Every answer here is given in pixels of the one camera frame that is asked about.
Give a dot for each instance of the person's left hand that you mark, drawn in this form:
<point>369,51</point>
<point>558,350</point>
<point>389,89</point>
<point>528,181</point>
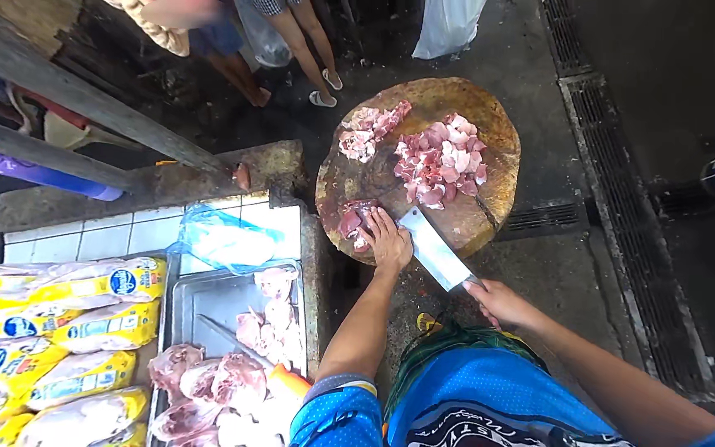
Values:
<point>393,246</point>

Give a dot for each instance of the person's right hand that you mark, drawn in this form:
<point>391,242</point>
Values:
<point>506,303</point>

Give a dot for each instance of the person's left little finger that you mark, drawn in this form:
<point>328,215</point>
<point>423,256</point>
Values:
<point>367,236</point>

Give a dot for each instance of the person's left ring finger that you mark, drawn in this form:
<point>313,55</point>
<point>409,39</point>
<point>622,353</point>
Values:
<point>373,225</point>

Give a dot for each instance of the person's left thumb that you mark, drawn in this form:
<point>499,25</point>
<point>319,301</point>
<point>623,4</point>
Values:
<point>404,234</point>

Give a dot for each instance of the person's left middle finger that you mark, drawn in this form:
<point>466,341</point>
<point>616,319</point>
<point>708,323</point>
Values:
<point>379,221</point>

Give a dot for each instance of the person's right fingers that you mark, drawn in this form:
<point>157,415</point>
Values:
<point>483,298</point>

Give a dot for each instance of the person's left index finger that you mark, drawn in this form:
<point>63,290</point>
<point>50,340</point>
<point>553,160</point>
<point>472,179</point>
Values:
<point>387,218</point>

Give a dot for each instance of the dark red meat chunk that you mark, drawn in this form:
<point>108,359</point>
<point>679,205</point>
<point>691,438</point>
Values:
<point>351,222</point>

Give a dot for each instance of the metal cleaver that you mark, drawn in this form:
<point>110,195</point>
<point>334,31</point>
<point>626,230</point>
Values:
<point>437,251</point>

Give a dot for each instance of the person's left forearm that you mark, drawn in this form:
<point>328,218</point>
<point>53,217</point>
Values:
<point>360,329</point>

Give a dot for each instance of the person's right forearm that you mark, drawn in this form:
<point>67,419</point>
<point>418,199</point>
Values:
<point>624,372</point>

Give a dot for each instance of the round wooden chopping block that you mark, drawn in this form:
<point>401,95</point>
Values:
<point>370,180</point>

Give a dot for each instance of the pile of cut meat cubes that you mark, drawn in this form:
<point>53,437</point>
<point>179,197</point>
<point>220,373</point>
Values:
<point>441,158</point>

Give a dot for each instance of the person's body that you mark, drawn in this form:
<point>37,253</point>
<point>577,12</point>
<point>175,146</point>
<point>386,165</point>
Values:
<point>494,385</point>

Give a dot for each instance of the heap of fatty meat scraps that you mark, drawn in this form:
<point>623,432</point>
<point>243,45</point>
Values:
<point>365,131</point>

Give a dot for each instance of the short metal drain grate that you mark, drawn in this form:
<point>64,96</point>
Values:
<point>540,218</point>

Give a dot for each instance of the concrete ledge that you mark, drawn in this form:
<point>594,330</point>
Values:
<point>270,158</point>

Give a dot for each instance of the blue translucent plastic bag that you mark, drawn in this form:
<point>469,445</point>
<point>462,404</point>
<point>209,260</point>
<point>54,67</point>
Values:
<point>221,239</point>

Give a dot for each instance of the long metal drain grate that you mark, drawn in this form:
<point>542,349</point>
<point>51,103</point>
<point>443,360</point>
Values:
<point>634,217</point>

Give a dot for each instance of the grey metal tray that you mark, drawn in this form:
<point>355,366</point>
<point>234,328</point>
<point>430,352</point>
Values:
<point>201,298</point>

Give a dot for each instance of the pile of raw chicken pieces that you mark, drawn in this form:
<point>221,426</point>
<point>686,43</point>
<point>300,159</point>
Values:
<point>239,378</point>

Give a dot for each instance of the white plastic bag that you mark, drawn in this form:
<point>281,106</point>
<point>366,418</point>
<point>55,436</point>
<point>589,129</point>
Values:
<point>448,28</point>

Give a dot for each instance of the metal tray under packages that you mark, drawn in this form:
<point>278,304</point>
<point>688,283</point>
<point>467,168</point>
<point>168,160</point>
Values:
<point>169,292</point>

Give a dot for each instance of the clear plastic bag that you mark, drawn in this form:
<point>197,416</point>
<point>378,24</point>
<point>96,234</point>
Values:
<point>265,40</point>

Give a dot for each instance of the white tiled counter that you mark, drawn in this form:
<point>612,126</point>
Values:
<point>100,238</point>

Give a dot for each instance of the purple wrapped pole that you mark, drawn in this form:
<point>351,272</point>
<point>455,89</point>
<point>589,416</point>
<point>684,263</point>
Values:
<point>78,182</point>

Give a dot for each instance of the pile of yellow packaged chickens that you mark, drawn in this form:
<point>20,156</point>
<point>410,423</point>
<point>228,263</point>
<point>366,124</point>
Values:
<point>84,329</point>

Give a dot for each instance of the grey wooden post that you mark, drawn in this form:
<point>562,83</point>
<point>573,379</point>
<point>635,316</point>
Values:
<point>84,93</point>
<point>41,149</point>

